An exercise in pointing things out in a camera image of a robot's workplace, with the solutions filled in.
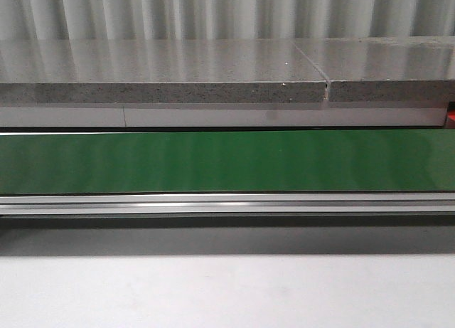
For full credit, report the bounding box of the white panel under slab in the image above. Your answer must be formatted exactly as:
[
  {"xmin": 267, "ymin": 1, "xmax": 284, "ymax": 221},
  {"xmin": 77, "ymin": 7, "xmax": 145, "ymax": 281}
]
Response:
[{"xmin": 1, "ymin": 107, "xmax": 446, "ymax": 128}]

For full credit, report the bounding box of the green conveyor belt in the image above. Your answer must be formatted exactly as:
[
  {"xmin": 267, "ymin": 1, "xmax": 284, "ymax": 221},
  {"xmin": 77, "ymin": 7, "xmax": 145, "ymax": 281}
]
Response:
[{"xmin": 1, "ymin": 129, "xmax": 454, "ymax": 195}]

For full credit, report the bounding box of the grey stone slab right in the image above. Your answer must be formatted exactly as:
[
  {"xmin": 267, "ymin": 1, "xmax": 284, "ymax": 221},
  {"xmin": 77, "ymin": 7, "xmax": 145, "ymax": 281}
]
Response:
[{"xmin": 294, "ymin": 36, "xmax": 454, "ymax": 104}]

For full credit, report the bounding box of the grey stone slab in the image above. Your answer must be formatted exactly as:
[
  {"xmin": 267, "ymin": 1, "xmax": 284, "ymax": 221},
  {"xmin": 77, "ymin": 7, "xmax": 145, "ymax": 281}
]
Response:
[
  {"xmin": 1, "ymin": 39, "xmax": 326, "ymax": 106},
  {"xmin": 294, "ymin": 36, "xmax": 454, "ymax": 104}
]

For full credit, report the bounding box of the grey stone slab left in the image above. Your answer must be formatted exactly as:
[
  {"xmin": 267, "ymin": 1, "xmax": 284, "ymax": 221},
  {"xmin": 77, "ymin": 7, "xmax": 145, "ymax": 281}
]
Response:
[{"xmin": 1, "ymin": 39, "xmax": 326, "ymax": 106}]

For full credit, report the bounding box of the orange red object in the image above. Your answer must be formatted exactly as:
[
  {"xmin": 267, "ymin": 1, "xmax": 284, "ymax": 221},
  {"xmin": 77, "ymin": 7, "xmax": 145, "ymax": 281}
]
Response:
[{"xmin": 445, "ymin": 110, "xmax": 455, "ymax": 129}]

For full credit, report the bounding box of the white pleated curtain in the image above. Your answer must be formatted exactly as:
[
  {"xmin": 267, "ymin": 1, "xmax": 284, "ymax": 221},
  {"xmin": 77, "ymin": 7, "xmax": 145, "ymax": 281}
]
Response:
[{"xmin": 1, "ymin": 0, "xmax": 454, "ymax": 40}]

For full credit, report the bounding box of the aluminium conveyor side rail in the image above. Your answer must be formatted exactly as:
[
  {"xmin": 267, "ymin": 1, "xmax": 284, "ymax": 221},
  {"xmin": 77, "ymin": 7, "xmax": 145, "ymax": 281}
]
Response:
[{"xmin": 1, "ymin": 191, "xmax": 454, "ymax": 219}]

